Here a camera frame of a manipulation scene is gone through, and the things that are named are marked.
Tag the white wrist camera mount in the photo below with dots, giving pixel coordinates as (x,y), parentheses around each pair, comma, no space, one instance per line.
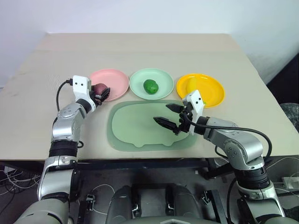
(197,102)
(80,88)

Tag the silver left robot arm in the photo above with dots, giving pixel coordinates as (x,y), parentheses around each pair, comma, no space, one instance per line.
(66,116)

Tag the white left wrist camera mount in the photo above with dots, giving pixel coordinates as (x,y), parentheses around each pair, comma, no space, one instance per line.
(80,88)

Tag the green round fruit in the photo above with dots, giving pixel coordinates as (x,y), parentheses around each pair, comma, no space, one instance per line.
(151,86)

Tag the light green round plate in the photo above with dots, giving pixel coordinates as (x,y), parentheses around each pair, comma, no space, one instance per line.
(161,79)

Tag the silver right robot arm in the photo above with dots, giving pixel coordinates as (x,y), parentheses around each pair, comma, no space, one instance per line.
(236,144)

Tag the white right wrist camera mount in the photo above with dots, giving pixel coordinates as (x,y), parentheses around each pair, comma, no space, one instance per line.
(197,102)

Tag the black panel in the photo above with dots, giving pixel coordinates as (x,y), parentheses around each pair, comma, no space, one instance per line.
(287,74)

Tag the black table frame bar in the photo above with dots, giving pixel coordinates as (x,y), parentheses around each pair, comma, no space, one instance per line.
(140,164)

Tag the purple sweet potato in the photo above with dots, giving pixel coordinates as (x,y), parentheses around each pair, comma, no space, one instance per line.
(99,88)

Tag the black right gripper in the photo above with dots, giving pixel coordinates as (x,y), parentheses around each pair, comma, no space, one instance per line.
(185,121)

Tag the green bus-shaped tray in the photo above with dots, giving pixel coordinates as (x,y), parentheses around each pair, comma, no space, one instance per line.
(135,126)

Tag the yellow round plate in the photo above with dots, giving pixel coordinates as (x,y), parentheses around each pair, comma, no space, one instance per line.
(210,88)

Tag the dark grey rounded shape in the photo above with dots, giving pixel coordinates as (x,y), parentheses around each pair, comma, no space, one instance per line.
(122,201)

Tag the yellow fruit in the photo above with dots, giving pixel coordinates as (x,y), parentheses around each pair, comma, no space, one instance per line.
(192,85)

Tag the pink round plate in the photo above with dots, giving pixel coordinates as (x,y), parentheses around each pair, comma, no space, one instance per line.
(114,81)

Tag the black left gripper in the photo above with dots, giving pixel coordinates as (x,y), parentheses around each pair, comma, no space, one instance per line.
(97,99)

